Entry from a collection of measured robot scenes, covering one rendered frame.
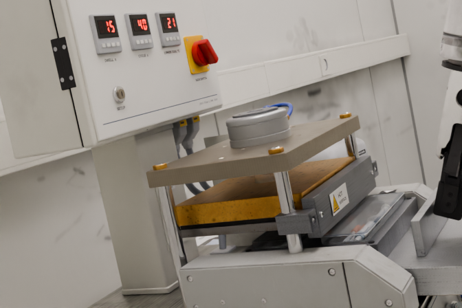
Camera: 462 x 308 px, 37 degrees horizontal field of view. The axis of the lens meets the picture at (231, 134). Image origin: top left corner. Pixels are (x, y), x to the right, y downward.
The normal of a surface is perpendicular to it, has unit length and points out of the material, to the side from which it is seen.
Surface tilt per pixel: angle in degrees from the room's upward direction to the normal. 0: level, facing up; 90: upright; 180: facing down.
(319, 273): 90
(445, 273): 90
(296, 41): 90
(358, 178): 90
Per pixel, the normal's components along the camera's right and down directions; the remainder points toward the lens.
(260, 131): 0.07, 0.07
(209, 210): -0.44, 0.18
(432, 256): -0.20, -0.98
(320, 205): 0.87, -0.14
